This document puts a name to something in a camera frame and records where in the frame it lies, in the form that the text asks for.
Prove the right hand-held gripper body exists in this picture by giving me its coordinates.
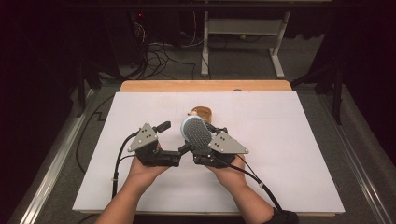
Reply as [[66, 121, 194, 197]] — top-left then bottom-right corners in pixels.
[[192, 130, 250, 169]]

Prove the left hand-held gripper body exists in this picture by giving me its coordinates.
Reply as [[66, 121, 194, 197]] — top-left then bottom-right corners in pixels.
[[127, 122, 182, 168]]

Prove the aluminium rail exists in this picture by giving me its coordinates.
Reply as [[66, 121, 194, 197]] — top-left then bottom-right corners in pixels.
[[18, 88, 94, 224], [317, 92, 396, 224]]

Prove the bundle of floor cables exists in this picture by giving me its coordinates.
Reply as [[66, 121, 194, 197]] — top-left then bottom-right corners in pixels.
[[130, 21, 206, 80]]

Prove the wooden table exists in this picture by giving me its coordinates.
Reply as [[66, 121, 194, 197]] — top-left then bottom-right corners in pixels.
[[78, 79, 337, 217]]

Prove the dark computer tower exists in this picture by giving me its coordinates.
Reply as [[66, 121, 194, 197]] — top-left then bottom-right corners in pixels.
[[124, 8, 149, 68]]

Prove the wooden bowl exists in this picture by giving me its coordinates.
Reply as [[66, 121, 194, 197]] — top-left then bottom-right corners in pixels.
[[190, 105, 213, 125]]

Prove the black cloth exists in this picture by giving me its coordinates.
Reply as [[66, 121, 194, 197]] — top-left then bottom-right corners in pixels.
[[264, 207, 300, 224]]

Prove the person's right hand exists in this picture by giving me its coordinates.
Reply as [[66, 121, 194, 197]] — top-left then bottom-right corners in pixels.
[[206, 154, 247, 190]]

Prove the person's left hand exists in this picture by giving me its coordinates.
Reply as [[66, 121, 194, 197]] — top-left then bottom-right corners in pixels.
[[127, 157, 171, 188]]

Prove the black floor cable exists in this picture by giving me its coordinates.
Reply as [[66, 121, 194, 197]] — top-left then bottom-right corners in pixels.
[[75, 92, 116, 175]]

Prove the black metal stand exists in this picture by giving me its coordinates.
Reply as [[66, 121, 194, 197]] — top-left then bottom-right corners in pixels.
[[290, 62, 345, 125]]

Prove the white sheet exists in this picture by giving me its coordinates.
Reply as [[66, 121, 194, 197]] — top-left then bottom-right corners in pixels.
[[72, 91, 346, 214]]

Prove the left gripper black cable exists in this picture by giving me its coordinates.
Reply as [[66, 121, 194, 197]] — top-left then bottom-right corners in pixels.
[[111, 130, 139, 200]]

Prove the white metal stand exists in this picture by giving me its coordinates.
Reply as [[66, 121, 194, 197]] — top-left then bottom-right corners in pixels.
[[200, 10, 292, 79]]

